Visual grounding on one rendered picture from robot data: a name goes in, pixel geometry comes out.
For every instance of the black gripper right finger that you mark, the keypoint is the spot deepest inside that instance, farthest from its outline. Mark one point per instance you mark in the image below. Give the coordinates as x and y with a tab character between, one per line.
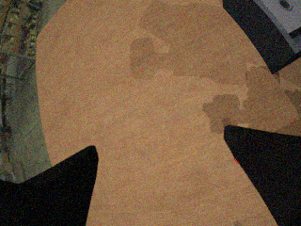
272	163

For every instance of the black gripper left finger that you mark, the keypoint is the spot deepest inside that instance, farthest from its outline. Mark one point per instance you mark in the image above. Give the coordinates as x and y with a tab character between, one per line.
59	196

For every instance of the grey open box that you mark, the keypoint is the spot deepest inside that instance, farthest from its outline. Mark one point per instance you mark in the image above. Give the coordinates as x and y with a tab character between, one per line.
274	44

